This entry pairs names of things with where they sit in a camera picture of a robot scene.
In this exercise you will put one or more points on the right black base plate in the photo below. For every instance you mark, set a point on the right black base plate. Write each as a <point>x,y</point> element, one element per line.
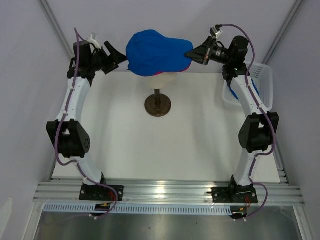
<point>233,195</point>

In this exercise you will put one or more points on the blue baseball cap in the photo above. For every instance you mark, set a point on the blue baseball cap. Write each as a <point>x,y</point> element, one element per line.
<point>149,52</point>
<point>235,95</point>

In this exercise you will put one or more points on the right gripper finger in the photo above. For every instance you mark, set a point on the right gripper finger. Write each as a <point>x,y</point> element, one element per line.
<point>206,44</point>
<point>197,55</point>

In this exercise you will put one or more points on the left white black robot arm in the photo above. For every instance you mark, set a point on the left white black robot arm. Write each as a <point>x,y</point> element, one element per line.
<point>70,140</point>

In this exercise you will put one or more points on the right corner aluminium profile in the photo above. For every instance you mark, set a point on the right corner aluminium profile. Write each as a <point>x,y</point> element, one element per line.
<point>285,27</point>

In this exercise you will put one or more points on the white slotted cable duct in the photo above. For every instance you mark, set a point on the white slotted cable duct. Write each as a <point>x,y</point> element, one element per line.
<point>128,208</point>

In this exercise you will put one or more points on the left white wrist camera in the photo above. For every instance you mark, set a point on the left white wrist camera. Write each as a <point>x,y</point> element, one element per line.
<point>92,40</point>

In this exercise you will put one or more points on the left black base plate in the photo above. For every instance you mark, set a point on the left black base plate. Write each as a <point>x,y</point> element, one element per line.
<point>96,193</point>

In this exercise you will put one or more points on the left corner aluminium profile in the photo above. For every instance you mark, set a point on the left corner aluminium profile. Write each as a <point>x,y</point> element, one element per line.
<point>55,26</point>

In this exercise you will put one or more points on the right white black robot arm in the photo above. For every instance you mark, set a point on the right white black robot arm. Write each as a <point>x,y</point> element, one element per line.
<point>257,136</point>

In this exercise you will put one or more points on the white perforated plastic basket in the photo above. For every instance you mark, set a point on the white perforated plastic basket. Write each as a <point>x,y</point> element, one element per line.
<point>262,76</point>

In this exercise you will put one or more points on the corner aluminium profile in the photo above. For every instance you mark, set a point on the corner aluminium profile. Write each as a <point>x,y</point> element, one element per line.
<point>55,26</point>
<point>285,27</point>

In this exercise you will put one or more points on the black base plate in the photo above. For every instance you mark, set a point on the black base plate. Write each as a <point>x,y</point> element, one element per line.
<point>233,195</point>
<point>96,193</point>

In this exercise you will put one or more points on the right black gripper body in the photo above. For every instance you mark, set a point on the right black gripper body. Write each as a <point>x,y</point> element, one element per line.
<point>216,53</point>

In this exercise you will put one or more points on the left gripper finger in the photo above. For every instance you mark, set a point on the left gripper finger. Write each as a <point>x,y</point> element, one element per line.
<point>113,52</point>
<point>118,58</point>

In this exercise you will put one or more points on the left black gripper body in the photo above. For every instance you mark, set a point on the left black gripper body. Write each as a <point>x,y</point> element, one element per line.
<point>103,62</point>

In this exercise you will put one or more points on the cream mannequin head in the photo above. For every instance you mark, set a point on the cream mannequin head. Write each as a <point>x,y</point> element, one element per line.
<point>160,80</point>

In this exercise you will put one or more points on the aluminium extrusion rail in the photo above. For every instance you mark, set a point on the aluminium extrusion rail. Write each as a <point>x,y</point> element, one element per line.
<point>164,192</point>

